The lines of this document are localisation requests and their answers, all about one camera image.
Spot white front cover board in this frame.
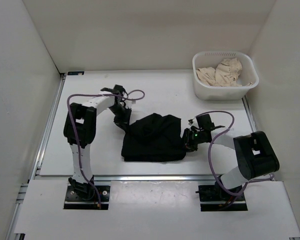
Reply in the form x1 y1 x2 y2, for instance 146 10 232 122
14 180 300 240

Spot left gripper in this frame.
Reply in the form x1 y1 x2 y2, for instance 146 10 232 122
108 104 132 132

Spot beige trousers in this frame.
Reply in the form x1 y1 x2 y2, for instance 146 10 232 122
196 58 243 87

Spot dark blue label sticker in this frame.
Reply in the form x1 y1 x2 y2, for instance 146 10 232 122
67 71 85 76

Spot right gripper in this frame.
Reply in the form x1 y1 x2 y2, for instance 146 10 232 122
175 127 205 153

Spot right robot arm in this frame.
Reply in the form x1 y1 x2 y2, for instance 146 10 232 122
182 111 280 200

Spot white plastic laundry basket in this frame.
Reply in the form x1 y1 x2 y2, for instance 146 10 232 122
192 51 259 101

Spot front aluminium rail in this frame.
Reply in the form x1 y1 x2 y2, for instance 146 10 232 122
34 174 272 182

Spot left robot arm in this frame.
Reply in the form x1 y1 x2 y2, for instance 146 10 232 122
63 84 132 204

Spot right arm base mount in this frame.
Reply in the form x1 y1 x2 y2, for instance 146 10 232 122
195 183 248 212

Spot black trousers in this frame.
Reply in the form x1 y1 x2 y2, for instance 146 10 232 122
121 113 186 163

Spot left aluminium rail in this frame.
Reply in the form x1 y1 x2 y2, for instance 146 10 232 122
5 73 67 240

